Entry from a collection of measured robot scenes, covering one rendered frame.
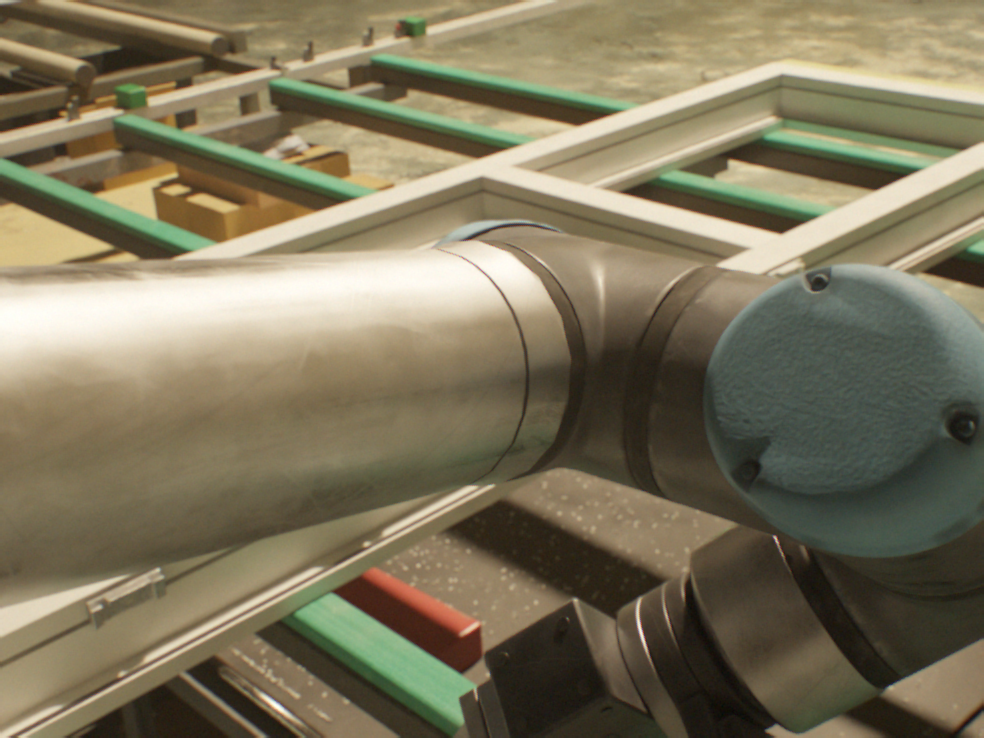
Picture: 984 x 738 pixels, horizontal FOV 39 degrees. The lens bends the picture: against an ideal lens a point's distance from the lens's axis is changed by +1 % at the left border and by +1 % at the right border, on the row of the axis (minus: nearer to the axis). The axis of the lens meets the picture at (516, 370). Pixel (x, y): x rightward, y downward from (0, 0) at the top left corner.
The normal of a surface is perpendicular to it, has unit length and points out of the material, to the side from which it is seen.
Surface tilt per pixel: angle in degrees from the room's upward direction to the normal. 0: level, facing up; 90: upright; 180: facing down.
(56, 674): 90
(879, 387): 50
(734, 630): 54
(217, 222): 90
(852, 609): 72
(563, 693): 45
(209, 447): 80
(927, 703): 0
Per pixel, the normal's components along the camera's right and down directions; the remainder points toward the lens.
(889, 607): -0.19, 0.24
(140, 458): 0.80, 0.05
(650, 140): 0.69, 0.28
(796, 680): -0.05, 0.40
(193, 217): -0.70, 0.34
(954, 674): -0.05, -0.90
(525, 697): -0.54, -0.40
